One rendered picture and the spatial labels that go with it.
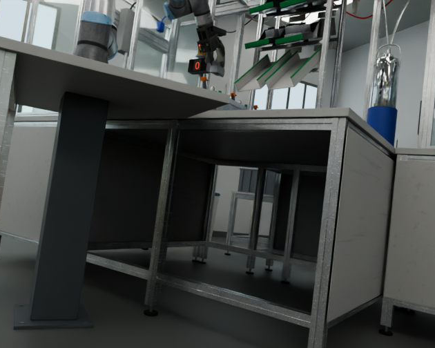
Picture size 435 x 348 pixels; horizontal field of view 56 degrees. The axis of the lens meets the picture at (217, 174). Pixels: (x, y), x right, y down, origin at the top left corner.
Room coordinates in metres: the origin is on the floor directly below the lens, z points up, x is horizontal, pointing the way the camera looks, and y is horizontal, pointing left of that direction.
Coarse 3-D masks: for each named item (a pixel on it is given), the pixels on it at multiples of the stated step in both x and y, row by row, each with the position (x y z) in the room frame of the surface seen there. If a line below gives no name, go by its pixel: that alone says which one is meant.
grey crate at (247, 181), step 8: (240, 168) 3.97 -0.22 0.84; (248, 168) 3.92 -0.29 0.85; (240, 176) 3.97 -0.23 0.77; (248, 176) 3.92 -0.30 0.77; (256, 176) 3.87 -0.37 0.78; (272, 176) 3.77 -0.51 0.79; (240, 184) 3.96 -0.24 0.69; (248, 184) 3.91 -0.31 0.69; (264, 184) 3.81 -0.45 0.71; (272, 184) 3.77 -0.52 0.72; (248, 192) 3.91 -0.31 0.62; (264, 192) 3.80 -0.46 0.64; (272, 192) 3.76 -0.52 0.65
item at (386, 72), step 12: (384, 60) 2.19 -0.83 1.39; (396, 60) 2.19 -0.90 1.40; (384, 72) 2.19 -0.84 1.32; (396, 72) 2.19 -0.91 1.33; (372, 84) 2.26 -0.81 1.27; (384, 84) 2.19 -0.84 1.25; (396, 84) 2.20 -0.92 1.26; (372, 96) 2.24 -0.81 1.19; (384, 96) 2.19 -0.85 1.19; (396, 96) 2.21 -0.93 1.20
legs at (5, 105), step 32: (0, 64) 1.05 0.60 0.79; (0, 96) 1.06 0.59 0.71; (64, 96) 1.45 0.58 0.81; (0, 128) 1.06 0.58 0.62; (64, 128) 1.46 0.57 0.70; (96, 128) 1.51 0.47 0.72; (0, 160) 1.79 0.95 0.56; (64, 160) 1.46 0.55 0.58; (96, 160) 1.51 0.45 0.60; (0, 192) 1.80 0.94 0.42; (64, 192) 1.47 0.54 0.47; (64, 224) 1.48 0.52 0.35; (64, 256) 1.49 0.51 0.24; (32, 288) 1.54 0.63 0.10; (64, 288) 1.49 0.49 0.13; (32, 320) 1.45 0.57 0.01; (64, 320) 1.50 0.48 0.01
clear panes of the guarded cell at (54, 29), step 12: (48, 0) 2.44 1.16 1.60; (60, 0) 2.37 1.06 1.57; (72, 0) 2.30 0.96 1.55; (120, 0) 3.06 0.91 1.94; (36, 12) 2.51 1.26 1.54; (48, 12) 2.43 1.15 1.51; (60, 12) 2.36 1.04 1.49; (72, 12) 2.29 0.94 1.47; (36, 24) 2.49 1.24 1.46; (48, 24) 2.41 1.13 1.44; (60, 24) 2.34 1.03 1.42; (72, 24) 2.28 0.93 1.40; (36, 36) 2.48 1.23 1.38; (48, 36) 2.40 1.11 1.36; (60, 36) 2.33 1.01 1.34; (72, 36) 2.27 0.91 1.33; (60, 48) 2.32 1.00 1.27; (108, 60) 3.03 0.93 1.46; (120, 60) 3.13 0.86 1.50; (24, 108) 2.48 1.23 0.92; (36, 108) 2.41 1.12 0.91
